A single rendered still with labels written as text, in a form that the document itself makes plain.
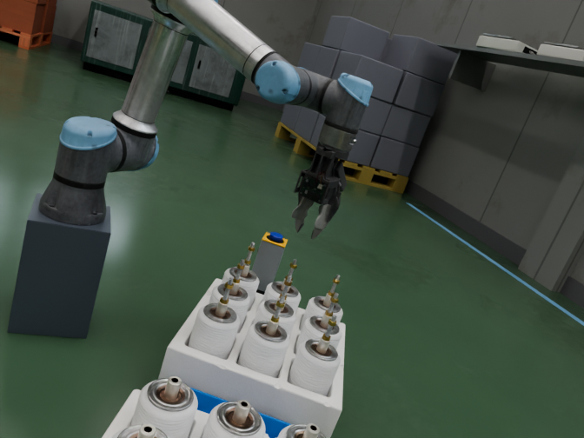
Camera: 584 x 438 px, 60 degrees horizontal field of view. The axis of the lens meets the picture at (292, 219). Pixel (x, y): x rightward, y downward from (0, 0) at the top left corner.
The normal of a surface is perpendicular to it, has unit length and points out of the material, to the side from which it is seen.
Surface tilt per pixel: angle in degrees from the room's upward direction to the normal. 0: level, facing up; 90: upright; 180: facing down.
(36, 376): 0
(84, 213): 72
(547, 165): 90
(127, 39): 90
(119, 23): 90
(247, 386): 90
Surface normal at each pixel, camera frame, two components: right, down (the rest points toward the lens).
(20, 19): 0.29, 0.37
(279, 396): -0.12, 0.26
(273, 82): -0.40, 0.15
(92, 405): 0.31, -0.91
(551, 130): -0.89, -0.18
